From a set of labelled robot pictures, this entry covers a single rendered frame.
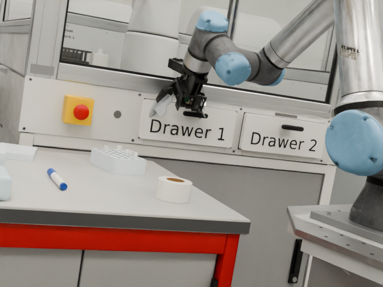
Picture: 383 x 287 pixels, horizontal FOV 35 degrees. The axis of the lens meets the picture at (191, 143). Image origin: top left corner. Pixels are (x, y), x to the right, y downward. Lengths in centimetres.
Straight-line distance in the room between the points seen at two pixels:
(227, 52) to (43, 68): 48
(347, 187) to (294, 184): 183
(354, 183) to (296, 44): 232
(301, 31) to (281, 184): 63
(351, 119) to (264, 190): 81
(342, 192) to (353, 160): 267
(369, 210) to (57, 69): 85
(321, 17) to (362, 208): 45
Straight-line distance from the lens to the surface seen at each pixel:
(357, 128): 114
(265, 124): 183
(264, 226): 195
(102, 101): 165
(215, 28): 148
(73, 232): 108
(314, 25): 146
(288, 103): 188
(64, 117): 159
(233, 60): 142
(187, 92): 159
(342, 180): 382
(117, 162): 141
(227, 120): 178
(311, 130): 192
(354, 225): 125
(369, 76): 119
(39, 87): 162
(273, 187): 193
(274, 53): 150
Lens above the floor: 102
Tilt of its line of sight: 7 degrees down
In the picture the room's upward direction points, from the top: 9 degrees clockwise
